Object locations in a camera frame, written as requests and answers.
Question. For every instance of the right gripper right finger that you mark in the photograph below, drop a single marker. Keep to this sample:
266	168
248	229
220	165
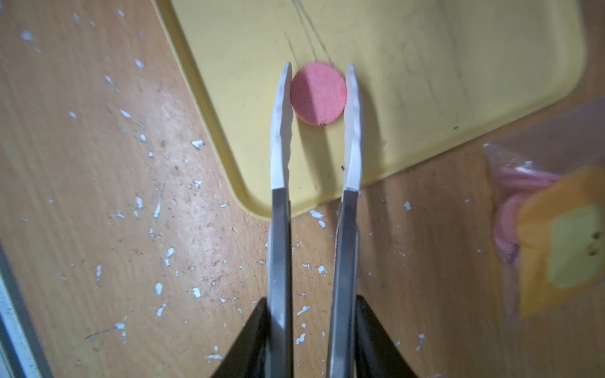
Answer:
375	354

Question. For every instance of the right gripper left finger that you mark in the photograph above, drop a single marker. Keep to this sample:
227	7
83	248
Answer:
247	356

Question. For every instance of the metal tongs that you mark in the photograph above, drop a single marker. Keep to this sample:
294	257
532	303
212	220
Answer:
279	347

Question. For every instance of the clear resealable bag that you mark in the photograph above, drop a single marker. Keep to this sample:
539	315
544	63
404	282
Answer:
548	226

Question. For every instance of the pink round cookie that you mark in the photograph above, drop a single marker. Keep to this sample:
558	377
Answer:
318	93

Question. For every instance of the yellow plastic tray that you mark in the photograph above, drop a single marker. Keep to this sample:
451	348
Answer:
433	74

